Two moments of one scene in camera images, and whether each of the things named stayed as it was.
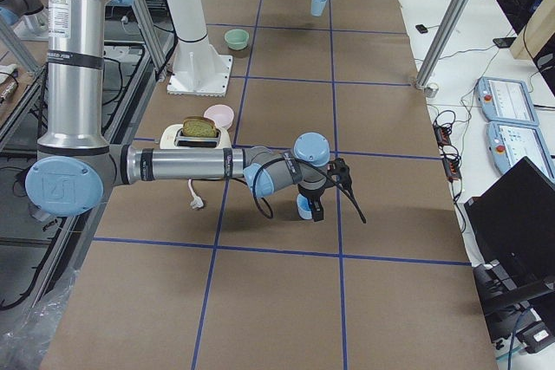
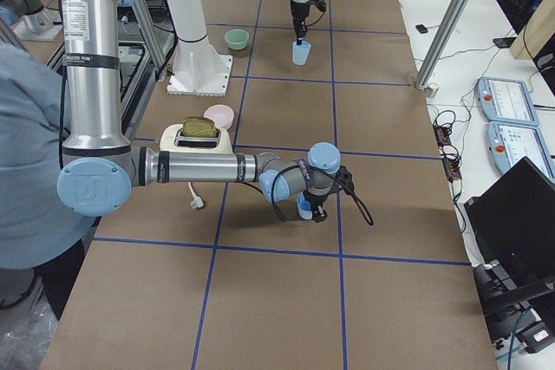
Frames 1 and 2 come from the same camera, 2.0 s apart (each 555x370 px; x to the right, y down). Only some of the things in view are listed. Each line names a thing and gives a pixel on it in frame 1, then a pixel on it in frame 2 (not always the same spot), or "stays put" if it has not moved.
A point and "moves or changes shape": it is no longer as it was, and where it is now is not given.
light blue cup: x=303 y=207 stays put
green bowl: x=237 y=39 stays put
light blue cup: x=317 y=5 moves or changes shape
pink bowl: x=222 y=115 stays put
